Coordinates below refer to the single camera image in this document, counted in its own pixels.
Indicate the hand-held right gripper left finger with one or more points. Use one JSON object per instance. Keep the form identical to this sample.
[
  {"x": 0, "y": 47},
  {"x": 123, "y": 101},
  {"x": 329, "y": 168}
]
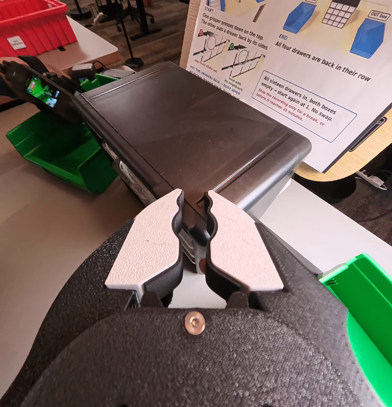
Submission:
[{"x": 148, "y": 248}]

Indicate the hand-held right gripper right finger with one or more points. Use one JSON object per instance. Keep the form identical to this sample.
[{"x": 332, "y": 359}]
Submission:
[{"x": 243, "y": 251}]

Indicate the green plastic bin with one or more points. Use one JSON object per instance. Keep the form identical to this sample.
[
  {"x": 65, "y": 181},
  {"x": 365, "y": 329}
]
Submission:
[
  {"x": 367, "y": 311},
  {"x": 65, "y": 149}
]

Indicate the black drawer cabinet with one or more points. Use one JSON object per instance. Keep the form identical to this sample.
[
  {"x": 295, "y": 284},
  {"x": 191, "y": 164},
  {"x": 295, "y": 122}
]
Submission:
[{"x": 189, "y": 127}]

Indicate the person's left forearm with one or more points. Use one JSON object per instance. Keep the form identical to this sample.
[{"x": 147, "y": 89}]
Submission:
[{"x": 0, "y": 84}]

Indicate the black battery charger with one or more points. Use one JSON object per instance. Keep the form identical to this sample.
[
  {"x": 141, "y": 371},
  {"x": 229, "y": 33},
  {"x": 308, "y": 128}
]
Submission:
[{"x": 82, "y": 72}]

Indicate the wood edged side table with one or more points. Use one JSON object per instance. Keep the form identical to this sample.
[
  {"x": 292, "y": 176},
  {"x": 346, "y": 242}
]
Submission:
[{"x": 87, "y": 47}]

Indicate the large red ribbed bin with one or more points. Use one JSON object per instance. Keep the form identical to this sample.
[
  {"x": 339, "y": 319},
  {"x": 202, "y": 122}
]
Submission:
[{"x": 30, "y": 28}]

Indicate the black power adapter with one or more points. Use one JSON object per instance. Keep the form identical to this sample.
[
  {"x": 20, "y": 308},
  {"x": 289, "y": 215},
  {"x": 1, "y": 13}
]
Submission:
[{"x": 119, "y": 72}]

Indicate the black swivel chair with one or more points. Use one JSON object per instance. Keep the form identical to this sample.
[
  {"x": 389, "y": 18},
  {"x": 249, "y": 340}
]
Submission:
[{"x": 132, "y": 16}]

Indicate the white power strip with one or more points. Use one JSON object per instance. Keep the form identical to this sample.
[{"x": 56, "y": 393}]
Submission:
[{"x": 372, "y": 179}]

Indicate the wooden poster board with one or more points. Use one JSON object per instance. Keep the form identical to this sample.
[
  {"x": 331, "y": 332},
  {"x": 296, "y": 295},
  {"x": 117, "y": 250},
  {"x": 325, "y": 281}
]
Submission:
[{"x": 367, "y": 155}]

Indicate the printed instruction poster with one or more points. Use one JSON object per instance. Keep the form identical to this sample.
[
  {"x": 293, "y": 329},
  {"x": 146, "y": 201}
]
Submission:
[{"x": 294, "y": 70}]

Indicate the black board bracket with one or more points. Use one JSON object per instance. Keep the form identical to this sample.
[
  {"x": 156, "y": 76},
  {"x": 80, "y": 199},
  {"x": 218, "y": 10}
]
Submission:
[{"x": 369, "y": 135}]

